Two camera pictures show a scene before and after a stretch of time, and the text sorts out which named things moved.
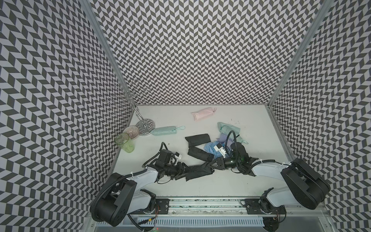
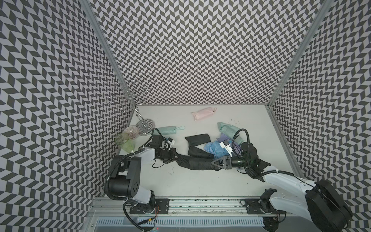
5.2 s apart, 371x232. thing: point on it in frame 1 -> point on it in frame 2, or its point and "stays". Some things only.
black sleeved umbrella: [196, 171] -> [201, 163]
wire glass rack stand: [130, 97] stays
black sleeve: [196, 140] stays
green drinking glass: [123, 140] stays
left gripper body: [174, 170] -> [167, 156]
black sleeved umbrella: [200, 153] stays
